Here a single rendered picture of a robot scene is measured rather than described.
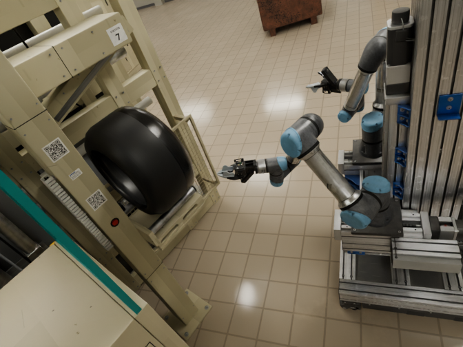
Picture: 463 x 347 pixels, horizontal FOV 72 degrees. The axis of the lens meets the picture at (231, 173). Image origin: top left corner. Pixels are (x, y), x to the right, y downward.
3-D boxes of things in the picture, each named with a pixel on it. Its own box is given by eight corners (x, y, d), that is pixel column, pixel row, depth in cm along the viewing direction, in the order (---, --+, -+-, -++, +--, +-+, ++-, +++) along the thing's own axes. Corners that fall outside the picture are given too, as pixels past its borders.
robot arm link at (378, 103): (366, 128, 187) (366, 36, 153) (377, 114, 194) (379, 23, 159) (388, 132, 180) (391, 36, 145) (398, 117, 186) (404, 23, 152)
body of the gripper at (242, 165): (232, 159, 163) (255, 155, 162) (233, 167, 170) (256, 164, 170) (233, 171, 159) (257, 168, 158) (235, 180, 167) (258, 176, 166)
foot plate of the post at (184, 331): (187, 341, 208) (185, 339, 207) (162, 319, 225) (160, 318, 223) (212, 306, 221) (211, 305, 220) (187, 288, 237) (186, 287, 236)
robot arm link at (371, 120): (357, 140, 182) (356, 120, 174) (368, 127, 188) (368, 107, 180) (378, 144, 175) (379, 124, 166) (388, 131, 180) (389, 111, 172)
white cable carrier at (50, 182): (108, 251, 154) (44, 182, 124) (103, 247, 157) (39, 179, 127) (115, 244, 156) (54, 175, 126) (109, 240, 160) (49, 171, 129)
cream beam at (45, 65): (27, 104, 135) (2, 72, 125) (9, 98, 151) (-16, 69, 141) (134, 40, 164) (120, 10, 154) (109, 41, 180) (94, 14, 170)
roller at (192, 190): (145, 230, 164) (151, 237, 165) (147, 230, 161) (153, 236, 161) (189, 186, 181) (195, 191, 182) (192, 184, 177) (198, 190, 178)
